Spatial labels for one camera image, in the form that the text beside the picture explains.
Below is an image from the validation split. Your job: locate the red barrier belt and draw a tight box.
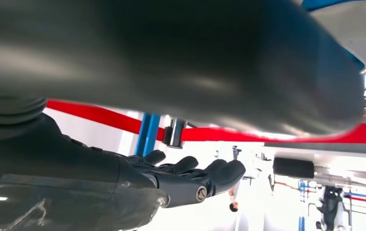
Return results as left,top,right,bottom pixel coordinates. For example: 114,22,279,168
181,122,366,145
46,99,166,141

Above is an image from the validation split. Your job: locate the person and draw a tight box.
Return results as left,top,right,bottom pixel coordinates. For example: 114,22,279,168
227,180,242,213

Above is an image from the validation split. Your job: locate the black rounded box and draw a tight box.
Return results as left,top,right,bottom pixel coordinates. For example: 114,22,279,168
272,157,315,179

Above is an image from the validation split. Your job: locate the dark standing machine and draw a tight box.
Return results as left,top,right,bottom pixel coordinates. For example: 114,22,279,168
316,186,345,231

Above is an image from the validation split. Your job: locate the black stanchion post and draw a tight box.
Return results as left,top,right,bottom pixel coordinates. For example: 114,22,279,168
162,117,187,150

